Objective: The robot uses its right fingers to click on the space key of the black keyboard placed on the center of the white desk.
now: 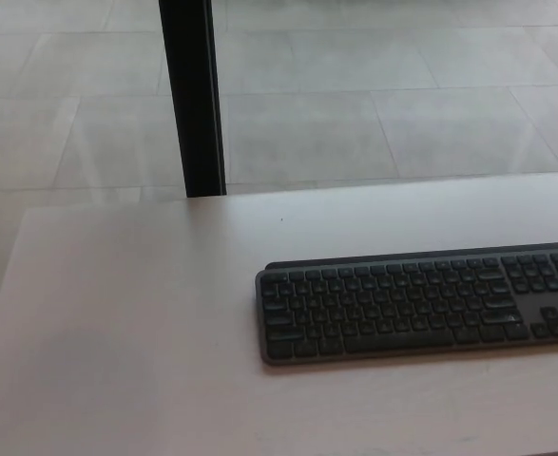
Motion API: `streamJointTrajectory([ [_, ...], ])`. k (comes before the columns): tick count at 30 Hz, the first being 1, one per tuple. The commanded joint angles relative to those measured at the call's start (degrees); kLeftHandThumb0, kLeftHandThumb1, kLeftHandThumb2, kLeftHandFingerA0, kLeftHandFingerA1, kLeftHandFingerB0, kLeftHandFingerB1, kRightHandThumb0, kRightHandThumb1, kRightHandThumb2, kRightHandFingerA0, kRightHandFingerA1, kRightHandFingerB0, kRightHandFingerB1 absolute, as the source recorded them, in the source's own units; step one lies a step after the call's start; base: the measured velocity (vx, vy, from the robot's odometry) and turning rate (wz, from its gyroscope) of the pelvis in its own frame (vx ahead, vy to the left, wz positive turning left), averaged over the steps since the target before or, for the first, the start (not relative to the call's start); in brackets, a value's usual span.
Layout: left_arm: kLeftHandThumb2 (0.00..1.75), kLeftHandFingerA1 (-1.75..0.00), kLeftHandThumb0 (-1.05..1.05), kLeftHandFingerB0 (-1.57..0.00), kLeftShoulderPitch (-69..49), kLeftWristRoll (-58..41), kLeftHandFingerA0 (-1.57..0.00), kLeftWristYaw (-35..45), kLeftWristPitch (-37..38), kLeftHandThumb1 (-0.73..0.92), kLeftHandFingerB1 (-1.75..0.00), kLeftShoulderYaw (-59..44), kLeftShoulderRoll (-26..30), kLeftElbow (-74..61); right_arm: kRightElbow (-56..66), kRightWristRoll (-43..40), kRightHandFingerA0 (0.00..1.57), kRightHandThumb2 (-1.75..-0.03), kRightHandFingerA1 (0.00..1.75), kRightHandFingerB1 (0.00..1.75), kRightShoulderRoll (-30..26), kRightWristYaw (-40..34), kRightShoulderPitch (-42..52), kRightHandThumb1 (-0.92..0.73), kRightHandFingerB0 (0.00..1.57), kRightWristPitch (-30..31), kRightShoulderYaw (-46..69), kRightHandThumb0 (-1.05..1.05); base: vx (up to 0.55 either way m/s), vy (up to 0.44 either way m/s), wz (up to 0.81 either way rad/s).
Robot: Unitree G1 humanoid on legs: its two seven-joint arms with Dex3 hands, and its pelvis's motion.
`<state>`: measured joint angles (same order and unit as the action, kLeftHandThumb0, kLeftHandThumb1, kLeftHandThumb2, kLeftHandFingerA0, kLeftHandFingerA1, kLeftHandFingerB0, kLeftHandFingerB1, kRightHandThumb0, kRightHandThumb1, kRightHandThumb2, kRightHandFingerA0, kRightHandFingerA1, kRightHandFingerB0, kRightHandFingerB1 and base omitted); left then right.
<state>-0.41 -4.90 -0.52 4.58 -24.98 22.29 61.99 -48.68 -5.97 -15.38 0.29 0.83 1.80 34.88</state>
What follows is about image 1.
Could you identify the black vertical frame post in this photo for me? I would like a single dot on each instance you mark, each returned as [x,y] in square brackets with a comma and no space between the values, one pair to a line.
[190,95]

